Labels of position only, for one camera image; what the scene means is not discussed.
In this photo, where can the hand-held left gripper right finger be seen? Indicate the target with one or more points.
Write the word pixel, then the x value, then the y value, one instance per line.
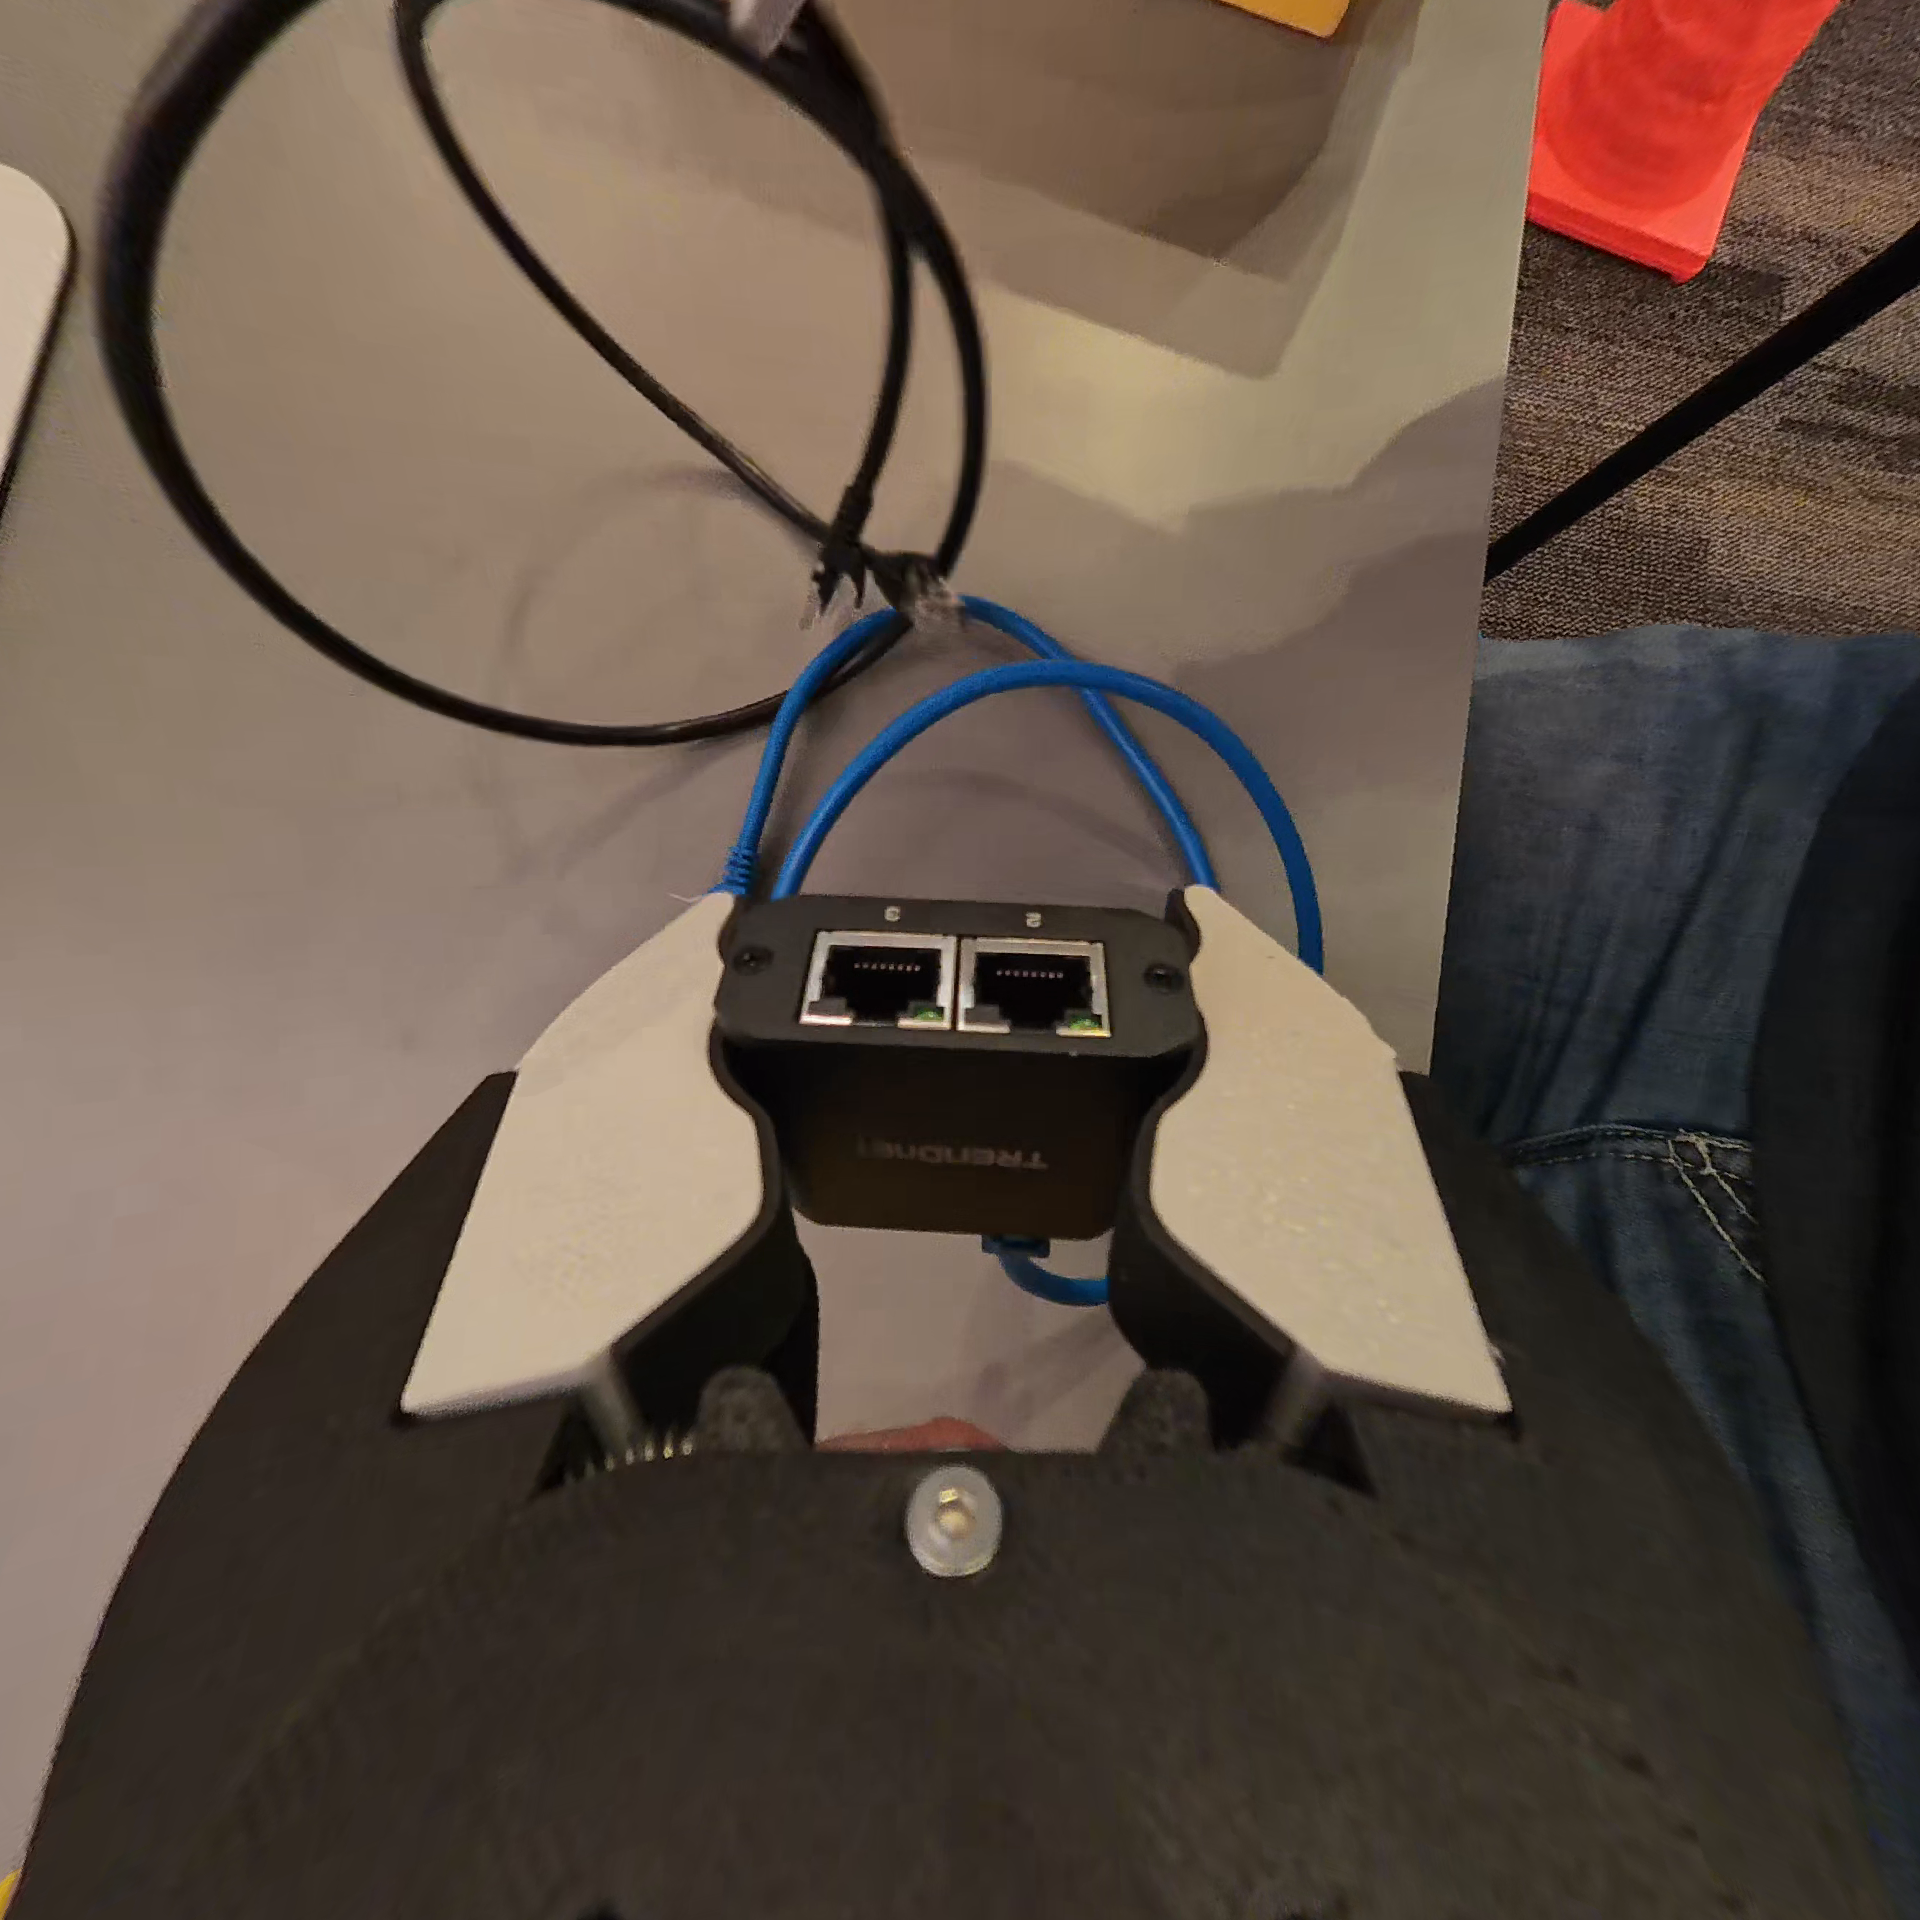
pixel 1306 1186

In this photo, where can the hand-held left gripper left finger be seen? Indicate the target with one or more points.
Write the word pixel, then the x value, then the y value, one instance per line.
pixel 601 1186

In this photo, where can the black two-port network adapter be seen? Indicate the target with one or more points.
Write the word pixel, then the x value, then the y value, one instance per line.
pixel 959 1117

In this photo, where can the person's leg in jeans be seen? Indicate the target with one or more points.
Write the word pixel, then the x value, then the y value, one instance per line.
pixel 1620 926

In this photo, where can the dark cloth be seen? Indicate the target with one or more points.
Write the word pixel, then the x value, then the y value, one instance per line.
pixel 1852 1049

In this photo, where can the black metal table leg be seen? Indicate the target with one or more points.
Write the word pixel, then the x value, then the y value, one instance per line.
pixel 1698 396

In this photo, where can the silver monitor stand base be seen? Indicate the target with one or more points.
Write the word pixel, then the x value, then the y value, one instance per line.
pixel 22 297

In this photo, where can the orange traffic cone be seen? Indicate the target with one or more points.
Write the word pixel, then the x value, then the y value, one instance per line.
pixel 1667 118

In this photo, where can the yellow object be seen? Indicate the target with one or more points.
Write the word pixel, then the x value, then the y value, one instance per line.
pixel 1293 10

